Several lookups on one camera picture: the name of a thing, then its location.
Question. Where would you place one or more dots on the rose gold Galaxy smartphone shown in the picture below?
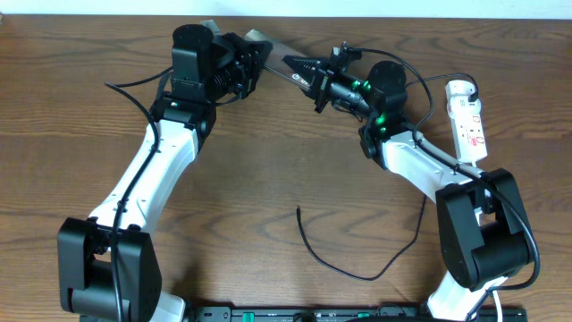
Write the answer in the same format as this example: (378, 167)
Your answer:
(274, 63)

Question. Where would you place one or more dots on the white charger plug adapter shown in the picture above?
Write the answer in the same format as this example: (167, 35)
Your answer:
(461, 106)

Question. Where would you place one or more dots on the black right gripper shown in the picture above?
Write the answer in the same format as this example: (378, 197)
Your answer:
(325, 77)

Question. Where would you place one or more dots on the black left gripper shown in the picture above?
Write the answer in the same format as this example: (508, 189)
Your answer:
(247, 64)

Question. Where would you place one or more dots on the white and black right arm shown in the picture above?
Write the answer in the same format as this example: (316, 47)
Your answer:
(484, 231)

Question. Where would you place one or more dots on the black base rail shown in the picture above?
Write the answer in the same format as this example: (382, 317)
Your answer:
(229, 314)

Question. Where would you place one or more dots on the white power strip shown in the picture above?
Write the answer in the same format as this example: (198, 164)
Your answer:
(468, 132)

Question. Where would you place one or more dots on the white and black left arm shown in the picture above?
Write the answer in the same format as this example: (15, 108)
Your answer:
(107, 264)

